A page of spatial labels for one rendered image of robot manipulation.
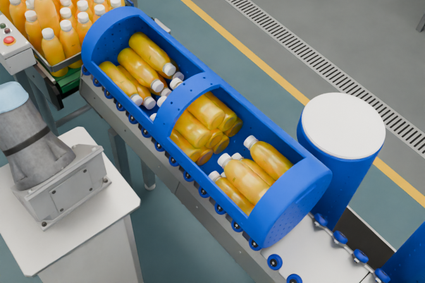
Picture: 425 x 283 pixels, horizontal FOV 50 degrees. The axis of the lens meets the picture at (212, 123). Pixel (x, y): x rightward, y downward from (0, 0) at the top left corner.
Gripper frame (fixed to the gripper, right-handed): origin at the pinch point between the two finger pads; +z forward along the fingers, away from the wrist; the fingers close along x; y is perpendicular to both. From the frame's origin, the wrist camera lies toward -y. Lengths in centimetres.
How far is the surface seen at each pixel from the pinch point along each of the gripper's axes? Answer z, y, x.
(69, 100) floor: 121, -57, 18
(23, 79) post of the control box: 33.6, -0.5, -15.9
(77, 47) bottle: 21.6, 9.3, 4.7
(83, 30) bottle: 16.4, 8.2, 8.8
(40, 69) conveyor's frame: 32.2, 0.4, -8.8
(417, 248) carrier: 34, 140, 44
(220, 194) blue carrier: 10, 95, -1
